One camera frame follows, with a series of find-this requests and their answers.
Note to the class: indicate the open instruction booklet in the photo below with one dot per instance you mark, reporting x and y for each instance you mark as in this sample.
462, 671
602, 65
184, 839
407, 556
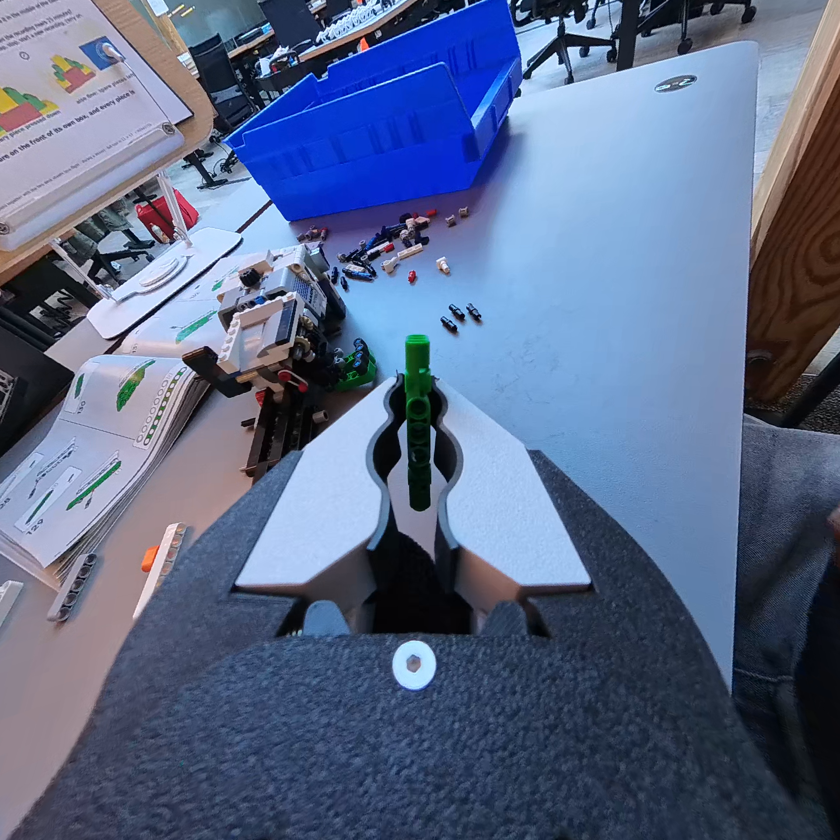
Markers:
85, 426

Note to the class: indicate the green and white lego panel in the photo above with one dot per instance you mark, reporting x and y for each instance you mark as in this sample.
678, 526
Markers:
418, 407

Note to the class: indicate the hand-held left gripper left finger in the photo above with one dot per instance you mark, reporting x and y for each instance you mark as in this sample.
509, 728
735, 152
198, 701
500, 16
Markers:
315, 518

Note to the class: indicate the long table with white models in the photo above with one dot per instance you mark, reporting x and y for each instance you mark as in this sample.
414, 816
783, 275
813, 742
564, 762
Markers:
348, 29

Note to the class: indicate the white curved lego panel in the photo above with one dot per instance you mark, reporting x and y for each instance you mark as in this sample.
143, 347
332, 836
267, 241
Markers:
8, 604

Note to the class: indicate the pile of small lego pieces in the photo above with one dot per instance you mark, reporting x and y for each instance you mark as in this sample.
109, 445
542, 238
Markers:
358, 271

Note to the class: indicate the black office chair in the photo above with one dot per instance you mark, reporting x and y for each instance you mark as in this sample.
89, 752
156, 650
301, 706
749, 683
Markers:
563, 39
210, 65

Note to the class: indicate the grey lego beam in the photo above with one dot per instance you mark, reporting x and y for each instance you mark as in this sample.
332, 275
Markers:
72, 587

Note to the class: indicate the cluster of grey lego connectors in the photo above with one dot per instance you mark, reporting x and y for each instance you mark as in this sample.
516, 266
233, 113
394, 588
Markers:
313, 233

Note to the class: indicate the green black lego subassembly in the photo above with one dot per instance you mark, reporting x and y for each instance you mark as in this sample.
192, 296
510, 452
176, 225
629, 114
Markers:
358, 377

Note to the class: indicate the laminated instruction sheet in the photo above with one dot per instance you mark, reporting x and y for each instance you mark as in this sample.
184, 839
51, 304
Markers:
65, 131

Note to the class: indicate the white lego beam orange stud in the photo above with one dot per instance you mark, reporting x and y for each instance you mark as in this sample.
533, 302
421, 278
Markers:
172, 544

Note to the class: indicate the black lego set box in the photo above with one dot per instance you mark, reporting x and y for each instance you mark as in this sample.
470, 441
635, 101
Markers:
33, 387

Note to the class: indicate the red bag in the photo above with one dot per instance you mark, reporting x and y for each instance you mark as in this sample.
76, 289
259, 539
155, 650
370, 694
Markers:
174, 213

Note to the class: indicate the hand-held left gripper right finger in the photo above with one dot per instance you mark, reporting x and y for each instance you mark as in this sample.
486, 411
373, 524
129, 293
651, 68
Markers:
518, 518

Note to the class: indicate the white document stand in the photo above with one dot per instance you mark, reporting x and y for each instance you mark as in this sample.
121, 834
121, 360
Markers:
190, 253

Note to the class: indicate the blue plastic bin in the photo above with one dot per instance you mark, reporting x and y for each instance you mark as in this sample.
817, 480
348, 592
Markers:
367, 164

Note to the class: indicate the partly built lego truck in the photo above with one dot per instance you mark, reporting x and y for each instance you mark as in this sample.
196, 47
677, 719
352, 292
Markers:
262, 321

